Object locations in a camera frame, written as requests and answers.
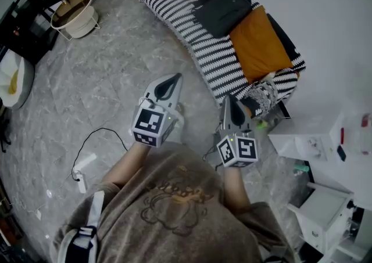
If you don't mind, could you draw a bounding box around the person's brown shirt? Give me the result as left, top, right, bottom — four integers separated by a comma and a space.
49, 141, 296, 263

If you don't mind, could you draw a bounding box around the small white drawer table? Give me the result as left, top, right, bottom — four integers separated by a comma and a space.
286, 181, 356, 254

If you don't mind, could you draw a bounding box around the fuzzy black white cushion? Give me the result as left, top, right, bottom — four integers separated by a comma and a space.
240, 79, 279, 118

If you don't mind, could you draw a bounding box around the black cable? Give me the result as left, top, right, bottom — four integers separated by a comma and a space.
71, 127, 129, 182

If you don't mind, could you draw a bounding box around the person's left forearm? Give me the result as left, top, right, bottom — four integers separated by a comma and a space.
101, 140, 152, 188

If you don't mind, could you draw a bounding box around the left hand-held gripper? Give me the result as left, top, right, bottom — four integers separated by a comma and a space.
131, 73, 184, 149

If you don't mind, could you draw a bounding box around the person's right forearm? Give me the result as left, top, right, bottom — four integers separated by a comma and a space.
221, 165, 252, 214

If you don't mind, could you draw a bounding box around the white cabinet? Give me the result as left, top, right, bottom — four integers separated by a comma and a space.
267, 104, 372, 210

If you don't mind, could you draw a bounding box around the white cloth with yellow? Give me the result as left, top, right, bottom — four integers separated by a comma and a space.
0, 49, 26, 108

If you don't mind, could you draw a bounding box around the white power strip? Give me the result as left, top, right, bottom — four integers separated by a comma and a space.
72, 170, 88, 194

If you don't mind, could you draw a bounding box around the large orange cushion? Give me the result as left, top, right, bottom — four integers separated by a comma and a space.
229, 5, 294, 84

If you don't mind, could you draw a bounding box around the thin white cable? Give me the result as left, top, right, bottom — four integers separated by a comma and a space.
0, 179, 77, 222

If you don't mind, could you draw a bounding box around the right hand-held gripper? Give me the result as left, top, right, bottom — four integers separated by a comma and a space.
215, 94, 259, 168

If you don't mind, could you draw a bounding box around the grey round ottoman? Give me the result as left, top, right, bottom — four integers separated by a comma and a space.
0, 49, 36, 110

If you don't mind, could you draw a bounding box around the white navy shoulder strap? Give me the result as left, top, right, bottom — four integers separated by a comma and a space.
57, 190, 106, 263

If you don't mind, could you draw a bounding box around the round glass side table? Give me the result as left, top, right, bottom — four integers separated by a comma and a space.
50, 0, 102, 42

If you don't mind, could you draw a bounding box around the black cabinet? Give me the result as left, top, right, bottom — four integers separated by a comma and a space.
0, 0, 91, 66

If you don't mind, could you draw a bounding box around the black white striped sofa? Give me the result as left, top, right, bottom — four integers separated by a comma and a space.
135, 0, 307, 107

